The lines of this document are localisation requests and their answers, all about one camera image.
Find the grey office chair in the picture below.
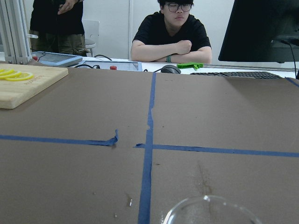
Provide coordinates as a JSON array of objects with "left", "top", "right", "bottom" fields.
[{"left": 82, "top": 19, "right": 100, "bottom": 56}]

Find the green plastic clamp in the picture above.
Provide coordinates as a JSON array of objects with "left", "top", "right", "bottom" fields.
[{"left": 177, "top": 62, "right": 203, "bottom": 70}]

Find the left teach pendant tablet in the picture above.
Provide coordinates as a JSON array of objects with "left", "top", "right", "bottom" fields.
[{"left": 31, "top": 51, "right": 83, "bottom": 67}]

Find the black keyboard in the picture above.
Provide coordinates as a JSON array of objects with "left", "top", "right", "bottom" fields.
[{"left": 192, "top": 71, "right": 281, "bottom": 79}]

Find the seated person in black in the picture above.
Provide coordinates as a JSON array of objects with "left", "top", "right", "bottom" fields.
[{"left": 131, "top": 0, "right": 212, "bottom": 63}]

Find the aluminium frame post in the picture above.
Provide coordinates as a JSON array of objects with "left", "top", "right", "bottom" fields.
[{"left": 0, "top": 0, "right": 32, "bottom": 65}]

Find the right teach pendant tablet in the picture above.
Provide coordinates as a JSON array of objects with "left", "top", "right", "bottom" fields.
[{"left": 80, "top": 60, "right": 143, "bottom": 71}]

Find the black computer mouse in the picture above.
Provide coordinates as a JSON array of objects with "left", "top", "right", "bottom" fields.
[{"left": 160, "top": 65, "right": 181, "bottom": 74}]

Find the wooden cutting board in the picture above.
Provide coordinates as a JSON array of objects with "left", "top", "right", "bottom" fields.
[{"left": 0, "top": 63, "right": 68, "bottom": 109}]

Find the black computer monitor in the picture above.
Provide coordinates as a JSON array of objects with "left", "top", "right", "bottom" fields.
[{"left": 218, "top": 0, "right": 299, "bottom": 63}]

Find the teach pendant tablet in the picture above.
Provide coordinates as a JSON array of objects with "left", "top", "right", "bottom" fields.
[
  {"left": 31, "top": 51, "right": 83, "bottom": 67},
  {"left": 80, "top": 60, "right": 143, "bottom": 71}
]

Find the standing person in black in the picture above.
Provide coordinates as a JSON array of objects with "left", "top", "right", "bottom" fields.
[{"left": 29, "top": 0, "right": 88, "bottom": 56}]

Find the clear glass cup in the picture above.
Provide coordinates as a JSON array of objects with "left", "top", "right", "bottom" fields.
[{"left": 164, "top": 195, "right": 261, "bottom": 224}]

